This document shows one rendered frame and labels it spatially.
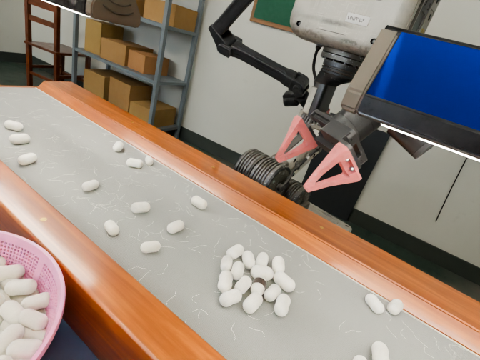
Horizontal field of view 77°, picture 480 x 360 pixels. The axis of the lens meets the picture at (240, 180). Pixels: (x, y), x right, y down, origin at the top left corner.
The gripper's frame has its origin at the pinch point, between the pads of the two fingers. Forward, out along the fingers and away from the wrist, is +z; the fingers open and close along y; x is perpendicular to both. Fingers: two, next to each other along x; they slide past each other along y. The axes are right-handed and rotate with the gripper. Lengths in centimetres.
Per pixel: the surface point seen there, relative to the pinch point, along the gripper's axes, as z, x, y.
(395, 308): 1.0, -23.1, -15.4
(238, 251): 15.5, -5.4, -1.3
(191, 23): -29, -14, 244
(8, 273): 36.5, 17.5, -2.6
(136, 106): 53, -36, 243
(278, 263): 11.4, -9.8, -4.7
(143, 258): 26.3, 5.0, -0.6
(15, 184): 36.7, 21.6, 14.8
